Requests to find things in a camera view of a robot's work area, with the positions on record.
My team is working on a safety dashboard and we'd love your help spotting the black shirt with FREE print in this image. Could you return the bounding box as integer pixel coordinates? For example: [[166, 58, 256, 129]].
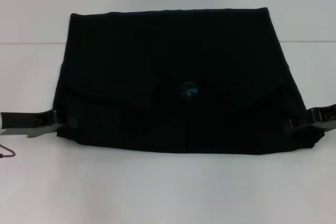
[[54, 5, 326, 156]]

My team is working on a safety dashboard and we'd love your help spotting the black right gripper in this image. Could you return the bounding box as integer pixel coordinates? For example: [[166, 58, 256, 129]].
[[284, 105, 336, 135]]

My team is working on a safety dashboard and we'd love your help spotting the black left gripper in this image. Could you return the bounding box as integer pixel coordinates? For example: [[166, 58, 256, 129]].
[[1, 109, 79, 140]]

